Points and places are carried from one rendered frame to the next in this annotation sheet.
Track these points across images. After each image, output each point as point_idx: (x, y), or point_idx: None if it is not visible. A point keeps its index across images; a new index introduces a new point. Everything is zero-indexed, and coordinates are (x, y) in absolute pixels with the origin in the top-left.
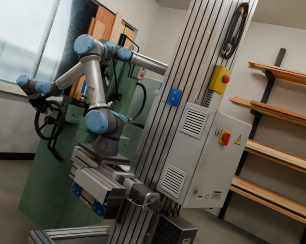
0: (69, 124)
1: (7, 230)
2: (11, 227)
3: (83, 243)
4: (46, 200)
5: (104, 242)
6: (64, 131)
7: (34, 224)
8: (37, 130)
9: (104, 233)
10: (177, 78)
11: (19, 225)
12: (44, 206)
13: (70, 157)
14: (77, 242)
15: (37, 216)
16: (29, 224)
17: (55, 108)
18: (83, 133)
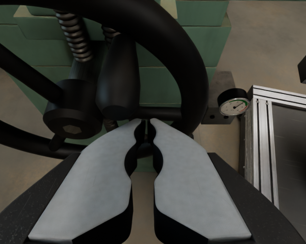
0: None
1: (140, 229)
2: (134, 217)
3: (292, 203)
4: (142, 158)
5: (292, 165)
6: (105, 54)
7: (141, 177)
8: (54, 155)
9: (274, 148)
10: None
11: (135, 202)
12: (142, 162)
13: (174, 104)
14: (289, 211)
15: (136, 169)
16: (138, 184)
17: (137, 82)
18: (210, 31)
